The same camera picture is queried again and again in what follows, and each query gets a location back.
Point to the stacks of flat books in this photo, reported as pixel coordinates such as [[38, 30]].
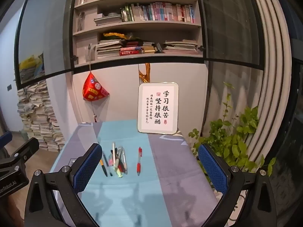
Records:
[[132, 48]]

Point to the translucent pen holder cup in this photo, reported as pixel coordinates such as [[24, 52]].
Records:
[[122, 156]]

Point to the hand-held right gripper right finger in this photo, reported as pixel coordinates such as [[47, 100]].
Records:
[[213, 170]]

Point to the teal and grey tablecloth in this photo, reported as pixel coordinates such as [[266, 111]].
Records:
[[146, 194]]

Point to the white pen with clear cap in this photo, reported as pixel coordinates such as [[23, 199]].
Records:
[[114, 153]]

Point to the red pen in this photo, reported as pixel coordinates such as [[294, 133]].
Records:
[[138, 165]]

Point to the yellow and black pen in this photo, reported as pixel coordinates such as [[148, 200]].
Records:
[[103, 167]]

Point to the wall socket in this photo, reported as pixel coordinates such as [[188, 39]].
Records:
[[9, 87]]

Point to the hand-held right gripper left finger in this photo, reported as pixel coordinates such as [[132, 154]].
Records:
[[87, 167]]

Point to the green leafy plant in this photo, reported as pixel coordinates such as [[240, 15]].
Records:
[[239, 132]]

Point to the tall stack of papers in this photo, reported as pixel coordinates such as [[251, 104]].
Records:
[[37, 118]]

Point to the green highlighter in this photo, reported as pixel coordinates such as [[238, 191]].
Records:
[[119, 175]]

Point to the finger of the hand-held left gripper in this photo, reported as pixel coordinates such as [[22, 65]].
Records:
[[23, 149], [5, 139]]

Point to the grey pleated curtain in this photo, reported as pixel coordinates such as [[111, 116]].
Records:
[[269, 75]]

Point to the row of colourful upright books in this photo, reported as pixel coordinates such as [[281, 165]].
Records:
[[161, 13]]

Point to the glass cabinet door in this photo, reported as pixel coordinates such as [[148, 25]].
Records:
[[232, 23], [45, 28]]

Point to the framed calligraphy sign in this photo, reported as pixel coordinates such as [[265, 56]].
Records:
[[158, 108]]

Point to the grey bookshelf cabinet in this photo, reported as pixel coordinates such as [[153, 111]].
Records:
[[87, 59]]

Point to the red pyramid hanging ornament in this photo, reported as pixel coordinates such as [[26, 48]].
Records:
[[93, 89]]

